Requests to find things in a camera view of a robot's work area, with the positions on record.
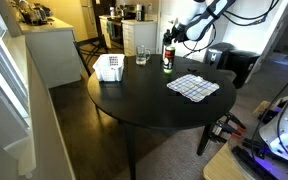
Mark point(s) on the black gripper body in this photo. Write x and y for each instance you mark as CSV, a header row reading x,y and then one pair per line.
x,y
181,31

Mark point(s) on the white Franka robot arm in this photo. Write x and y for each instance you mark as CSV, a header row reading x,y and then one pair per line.
x,y
200,23

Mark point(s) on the clear tennis ball can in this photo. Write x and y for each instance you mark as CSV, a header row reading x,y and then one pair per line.
x,y
169,63

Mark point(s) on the black round can lid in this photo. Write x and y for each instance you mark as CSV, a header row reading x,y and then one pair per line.
x,y
193,69

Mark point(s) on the white drawer cabinet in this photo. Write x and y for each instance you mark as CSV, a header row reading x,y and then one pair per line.
x,y
139,35

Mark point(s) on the clear glass mug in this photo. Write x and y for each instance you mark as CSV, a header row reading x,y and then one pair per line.
x,y
141,56

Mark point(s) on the steel coffee maker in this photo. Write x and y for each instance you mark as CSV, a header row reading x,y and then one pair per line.
x,y
139,12

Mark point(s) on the plaid checkered cloth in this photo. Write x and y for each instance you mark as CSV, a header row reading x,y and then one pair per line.
x,y
193,87

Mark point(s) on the black kitchen stove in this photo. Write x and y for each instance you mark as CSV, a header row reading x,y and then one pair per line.
x,y
115,31

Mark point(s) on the black round table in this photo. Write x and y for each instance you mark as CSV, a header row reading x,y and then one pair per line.
x,y
144,96

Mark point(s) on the black trash bin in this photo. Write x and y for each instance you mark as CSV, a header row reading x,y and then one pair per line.
x,y
245,66

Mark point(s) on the black folding chair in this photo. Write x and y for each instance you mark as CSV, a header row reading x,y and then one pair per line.
x,y
90,50

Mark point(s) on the orange-tipped black clamp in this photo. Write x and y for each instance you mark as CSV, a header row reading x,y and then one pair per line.
x,y
227,130
235,120

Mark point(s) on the white kitchen counter cabinet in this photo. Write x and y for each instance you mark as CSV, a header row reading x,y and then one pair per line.
x,y
54,53

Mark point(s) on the wooden robot mounting board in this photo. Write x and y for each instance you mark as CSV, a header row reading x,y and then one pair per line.
x,y
220,165

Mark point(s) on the dark countertop appliance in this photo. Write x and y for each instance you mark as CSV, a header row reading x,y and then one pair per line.
x,y
23,10

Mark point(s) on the white framed window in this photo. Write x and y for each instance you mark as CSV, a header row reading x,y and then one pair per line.
x,y
0,66

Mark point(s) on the white curtain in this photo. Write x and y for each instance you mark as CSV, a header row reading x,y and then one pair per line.
x,y
22,156

